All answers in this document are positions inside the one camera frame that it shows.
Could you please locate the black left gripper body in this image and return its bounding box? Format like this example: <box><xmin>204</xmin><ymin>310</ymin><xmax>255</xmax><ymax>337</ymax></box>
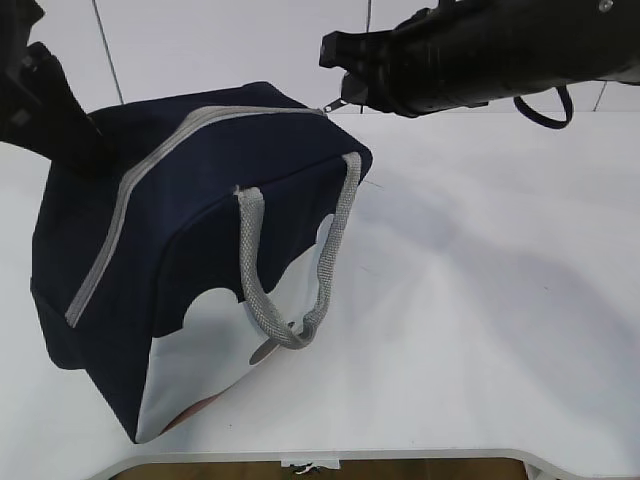
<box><xmin>1</xmin><ymin>1</ymin><xmax>55</xmax><ymax>150</ymax></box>

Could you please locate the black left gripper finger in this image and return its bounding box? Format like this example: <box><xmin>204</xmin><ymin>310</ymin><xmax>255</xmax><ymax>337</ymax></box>
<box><xmin>47</xmin><ymin>55</ymin><xmax>114</xmax><ymax>175</ymax></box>

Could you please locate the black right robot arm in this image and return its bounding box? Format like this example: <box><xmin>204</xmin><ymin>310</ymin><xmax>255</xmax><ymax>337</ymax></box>
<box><xmin>319</xmin><ymin>1</ymin><xmax>639</xmax><ymax>118</ymax></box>

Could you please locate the white tape on table edge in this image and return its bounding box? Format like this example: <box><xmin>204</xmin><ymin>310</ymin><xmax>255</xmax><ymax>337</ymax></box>
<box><xmin>280</xmin><ymin>451</ymin><xmax>341</xmax><ymax>475</ymax></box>

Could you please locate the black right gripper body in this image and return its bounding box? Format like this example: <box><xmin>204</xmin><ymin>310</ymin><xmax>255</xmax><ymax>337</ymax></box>
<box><xmin>319</xmin><ymin>9</ymin><xmax>489</xmax><ymax>118</ymax></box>

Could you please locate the navy blue lunch bag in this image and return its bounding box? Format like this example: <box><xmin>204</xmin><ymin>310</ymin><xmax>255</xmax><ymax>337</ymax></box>
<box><xmin>30</xmin><ymin>82</ymin><xmax>373</xmax><ymax>444</ymax></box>

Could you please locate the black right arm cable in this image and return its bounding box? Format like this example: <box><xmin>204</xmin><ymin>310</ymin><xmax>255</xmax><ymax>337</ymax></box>
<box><xmin>512</xmin><ymin>84</ymin><xmax>574</xmax><ymax>131</ymax></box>

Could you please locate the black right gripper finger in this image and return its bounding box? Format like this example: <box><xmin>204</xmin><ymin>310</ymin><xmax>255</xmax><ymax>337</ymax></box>
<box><xmin>340</xmin><ymin>72</ymin><xmax>378</xmax><ymax>105</ymax></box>

